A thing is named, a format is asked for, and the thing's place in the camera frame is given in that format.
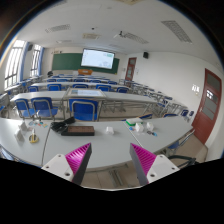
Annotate colourful flat cards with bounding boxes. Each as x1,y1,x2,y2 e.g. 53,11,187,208
28,120,49,129

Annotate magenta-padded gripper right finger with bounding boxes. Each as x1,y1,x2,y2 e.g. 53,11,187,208
128,142,181,187

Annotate small white box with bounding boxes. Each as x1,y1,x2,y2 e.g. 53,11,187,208
14,128,26,141
18,120,29,132

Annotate black coiled cable bundle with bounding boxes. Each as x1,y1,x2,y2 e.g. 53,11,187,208
49,116,77,133

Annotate orange teacher podium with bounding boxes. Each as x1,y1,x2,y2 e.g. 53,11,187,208
77,68,94,76

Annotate white box with green print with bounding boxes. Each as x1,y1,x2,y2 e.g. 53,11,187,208
134,122,145,133
145,121,155,132

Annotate green and white pack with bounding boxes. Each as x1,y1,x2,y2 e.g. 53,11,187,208
125,117,144,127

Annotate green chalkboard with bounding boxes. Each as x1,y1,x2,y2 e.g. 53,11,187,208
51,52,120,75

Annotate ceiling vents and lights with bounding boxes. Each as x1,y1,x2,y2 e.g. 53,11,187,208
44,19,194,46

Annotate dark brown power strip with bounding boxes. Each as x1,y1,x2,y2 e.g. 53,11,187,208
60,125,96,137

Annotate long white classroom desk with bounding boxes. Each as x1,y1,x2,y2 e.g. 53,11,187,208
9,90,68,103
99,91,159,114

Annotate blue curtain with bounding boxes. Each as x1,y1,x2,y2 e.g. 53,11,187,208
19,42,30,81
38,46,45,76

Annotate ceiling projector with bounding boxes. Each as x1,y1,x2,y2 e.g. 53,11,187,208
114,30,128,39

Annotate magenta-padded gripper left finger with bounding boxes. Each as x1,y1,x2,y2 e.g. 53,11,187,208
42,142,94,186

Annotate bright paned window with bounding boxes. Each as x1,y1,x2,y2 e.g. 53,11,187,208
29,44,43,78
3,39,26,89

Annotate grey framed flat panel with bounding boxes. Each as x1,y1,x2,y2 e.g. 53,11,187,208
63,87,108,100

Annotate lit projector screen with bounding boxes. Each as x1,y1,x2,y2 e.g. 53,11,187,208
80,48,116,70

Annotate group of blue chairs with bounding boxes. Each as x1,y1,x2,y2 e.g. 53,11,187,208
26,73,196,123

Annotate blue chair with metal frame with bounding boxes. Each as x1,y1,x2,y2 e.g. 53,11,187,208
30,96,59,121
68,98,100,123
14,98,34,119

